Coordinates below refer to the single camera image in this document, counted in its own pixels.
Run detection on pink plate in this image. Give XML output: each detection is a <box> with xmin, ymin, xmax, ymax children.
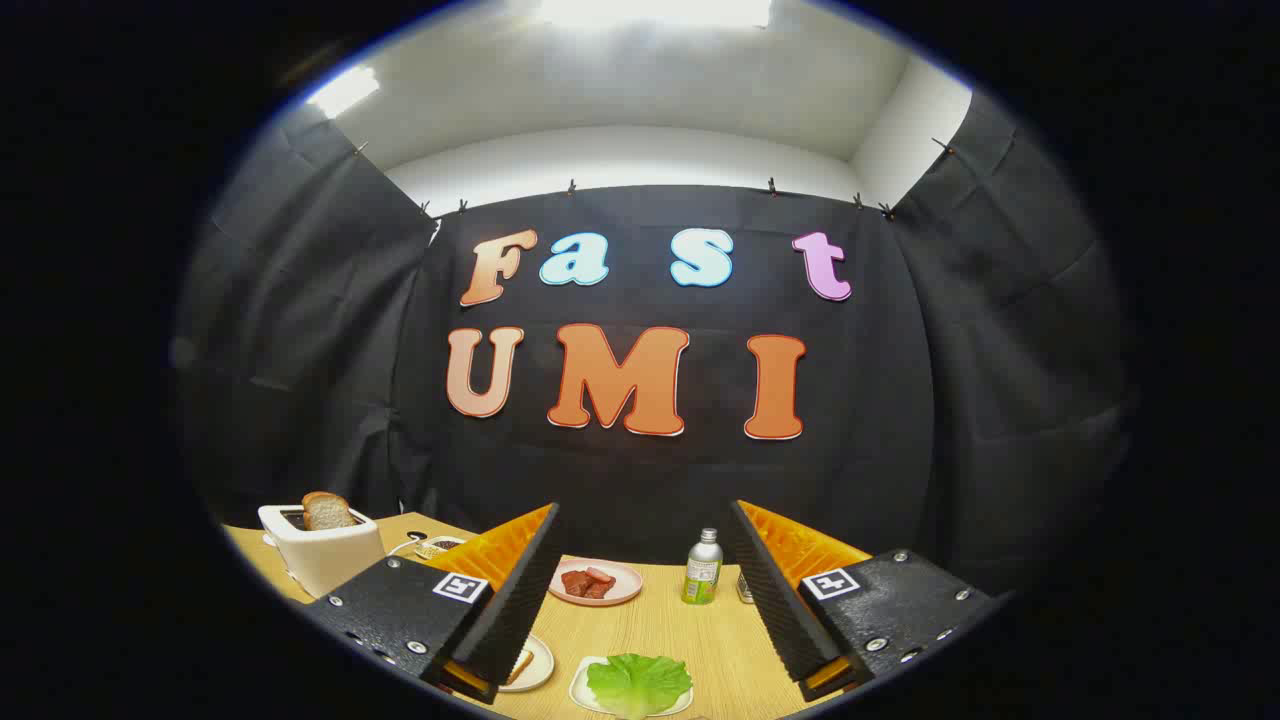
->
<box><xmin>548</xmin><ymin>558</ymin><xmax>644</xmax><ymax>608</ymax></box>

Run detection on silver bottle with green label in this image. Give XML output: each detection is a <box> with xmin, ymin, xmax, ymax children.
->
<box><xmin>681</xmin><ymin>528</ymin><xmax>724</xmax><ymax>606</ymax></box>

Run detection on ceiling light panel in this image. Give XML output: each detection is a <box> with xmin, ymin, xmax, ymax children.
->
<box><xmin>305</xmin><ymin>65</ymin><xmax>382</xmax><ymax>119</ymax></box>
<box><xmin>535</xmin><ymin>0</ymin><xmax>774</xmax><ymax>29</ymax></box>

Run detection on brown meat pieces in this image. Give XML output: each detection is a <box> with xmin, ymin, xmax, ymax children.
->
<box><xmin>561</xmin><ymin>567</ymin><xmax>617</xmax><ymax>600</ymax></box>

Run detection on white squarish plate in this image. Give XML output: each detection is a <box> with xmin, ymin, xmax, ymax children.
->
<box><xmin>569</xmin><ymin>655</ymin><xmax>694</xmax><ymax>718</ymax></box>

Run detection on green lettuce leaf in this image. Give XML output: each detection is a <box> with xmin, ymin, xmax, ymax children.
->
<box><xmin>586</xmin><ymin>653</ymin><xmax>693</xmax><ymax>720</ymax></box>

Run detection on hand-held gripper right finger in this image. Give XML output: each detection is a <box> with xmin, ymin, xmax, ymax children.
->
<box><xmin>727</xmin><ymin>499</ymin><xmax>993</xmax><ymax>703</ymax></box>

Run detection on thick toast bread slice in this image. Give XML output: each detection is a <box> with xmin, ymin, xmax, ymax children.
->
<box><xmin>302</xmin><ymin>491</ymin><xmax>356</xmax><ymax>531</ymax></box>

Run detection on white toaster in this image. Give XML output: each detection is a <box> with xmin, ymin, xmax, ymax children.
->
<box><xmin>258</xmin><ymin>503</ymin><xmax>386</xmax><ymax>599</ymax></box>

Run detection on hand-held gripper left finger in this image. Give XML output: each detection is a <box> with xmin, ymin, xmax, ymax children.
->
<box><xmin>303</xmin><ymin>502</ymin><xmax>563</xmax><ymax>705</ymax></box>

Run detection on white round plate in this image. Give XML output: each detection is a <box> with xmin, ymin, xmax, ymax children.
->
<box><xmin>500</xmin><ymin>633</ymin><xmax>555</xmax><ymax>693</ymax></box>

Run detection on black backdrop cloth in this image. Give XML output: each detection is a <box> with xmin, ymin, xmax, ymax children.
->
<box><xmin>170</xmin><ymin>90</ymin><xmax>1141</xmax><ymax>601</ymax></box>

